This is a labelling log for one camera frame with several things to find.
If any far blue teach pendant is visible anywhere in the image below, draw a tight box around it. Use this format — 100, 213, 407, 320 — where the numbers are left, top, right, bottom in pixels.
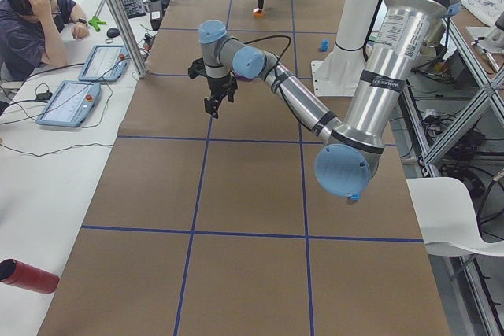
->
78, 45, 128, 82

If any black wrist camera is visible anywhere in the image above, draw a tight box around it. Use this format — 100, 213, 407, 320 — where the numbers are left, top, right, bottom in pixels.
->
187, 57, 207, 79

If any black camera cable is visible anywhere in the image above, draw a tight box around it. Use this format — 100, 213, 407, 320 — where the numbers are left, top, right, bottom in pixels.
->
235, 35, 293, 77

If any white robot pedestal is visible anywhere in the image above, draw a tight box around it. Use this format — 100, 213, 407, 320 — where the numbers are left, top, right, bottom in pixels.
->
312, 0, 380, 97

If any white chair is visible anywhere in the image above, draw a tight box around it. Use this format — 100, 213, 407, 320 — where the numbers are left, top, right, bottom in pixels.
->
406, 177, 503, 257

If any purple trapezoid block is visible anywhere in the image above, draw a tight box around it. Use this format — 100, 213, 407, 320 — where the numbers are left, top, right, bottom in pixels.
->
234, 73, 254, 82

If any black computer mouse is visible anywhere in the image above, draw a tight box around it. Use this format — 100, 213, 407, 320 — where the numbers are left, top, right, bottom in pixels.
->
106, 28, 120, 39

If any brown paper table cover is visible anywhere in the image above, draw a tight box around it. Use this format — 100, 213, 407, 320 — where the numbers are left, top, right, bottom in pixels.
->
39, 0, 450, 335

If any green plastic part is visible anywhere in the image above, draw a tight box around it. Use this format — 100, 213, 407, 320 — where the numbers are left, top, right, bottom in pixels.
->
88, 15, 106, 32

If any black keyboard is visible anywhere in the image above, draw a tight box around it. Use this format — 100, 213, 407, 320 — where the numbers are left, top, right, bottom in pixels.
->
120, 0, 146, 19

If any near blue teach pendant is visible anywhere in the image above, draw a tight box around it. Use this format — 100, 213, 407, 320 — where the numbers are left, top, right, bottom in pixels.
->
36, 80, 101, 127

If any small blue block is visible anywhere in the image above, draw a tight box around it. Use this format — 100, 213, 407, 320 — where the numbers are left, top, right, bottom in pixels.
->
319, 39, 329, 52

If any red cardboard tube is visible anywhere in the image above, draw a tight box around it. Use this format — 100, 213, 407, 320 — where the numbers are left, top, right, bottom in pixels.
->
1, 259, 60, 294

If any seated person dark shirt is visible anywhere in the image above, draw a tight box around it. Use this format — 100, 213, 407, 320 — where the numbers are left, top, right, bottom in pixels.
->
1, 0, 90, 81

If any blue teach pendant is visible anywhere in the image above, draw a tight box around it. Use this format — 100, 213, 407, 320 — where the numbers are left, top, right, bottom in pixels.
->
78, 45, 128, 82
36, 80, 101, 127

